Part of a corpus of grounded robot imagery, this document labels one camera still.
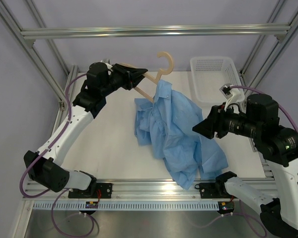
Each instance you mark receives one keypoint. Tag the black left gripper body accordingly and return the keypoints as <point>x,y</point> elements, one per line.
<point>120,79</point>

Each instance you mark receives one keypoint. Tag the white slotted cable duct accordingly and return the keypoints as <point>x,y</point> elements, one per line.
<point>128,205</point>

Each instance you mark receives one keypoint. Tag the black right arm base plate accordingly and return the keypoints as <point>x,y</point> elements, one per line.
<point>212,190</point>

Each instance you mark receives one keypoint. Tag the aluminium front rail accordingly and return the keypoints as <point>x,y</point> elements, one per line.
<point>155,190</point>

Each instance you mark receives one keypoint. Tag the aluminium right frame strut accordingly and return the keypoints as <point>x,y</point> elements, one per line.
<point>268,49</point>

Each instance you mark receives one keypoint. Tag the aluminium left frame strut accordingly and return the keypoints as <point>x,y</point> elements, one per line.
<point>14,27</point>

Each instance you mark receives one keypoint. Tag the aluminium top crossbar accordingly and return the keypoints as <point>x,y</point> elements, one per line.
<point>155,31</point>

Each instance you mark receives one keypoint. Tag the blue button-up shirt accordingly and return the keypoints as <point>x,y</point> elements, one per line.
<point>166,125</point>

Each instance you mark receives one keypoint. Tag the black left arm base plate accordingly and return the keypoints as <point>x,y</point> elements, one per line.
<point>97,190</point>

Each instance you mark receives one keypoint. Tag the aluminium frame strut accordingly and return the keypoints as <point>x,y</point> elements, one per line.
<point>268,49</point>
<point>14,27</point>

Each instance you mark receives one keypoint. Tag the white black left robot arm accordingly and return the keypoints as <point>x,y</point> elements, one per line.
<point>44,166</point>

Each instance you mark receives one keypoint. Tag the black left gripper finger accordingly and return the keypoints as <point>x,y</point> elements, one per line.
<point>135,79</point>
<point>130,71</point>

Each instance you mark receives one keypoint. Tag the white perforated plastic basket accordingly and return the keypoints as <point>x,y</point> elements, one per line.
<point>209,75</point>

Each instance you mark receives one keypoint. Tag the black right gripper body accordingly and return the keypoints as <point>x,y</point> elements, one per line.
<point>228,120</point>

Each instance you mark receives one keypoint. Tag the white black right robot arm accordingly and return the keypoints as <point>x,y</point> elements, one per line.
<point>278,146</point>

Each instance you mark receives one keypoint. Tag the beige wooden clothes hanger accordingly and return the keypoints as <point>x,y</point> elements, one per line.
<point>159,74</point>

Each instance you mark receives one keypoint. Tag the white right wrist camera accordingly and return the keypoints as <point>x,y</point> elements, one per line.
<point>232,94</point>

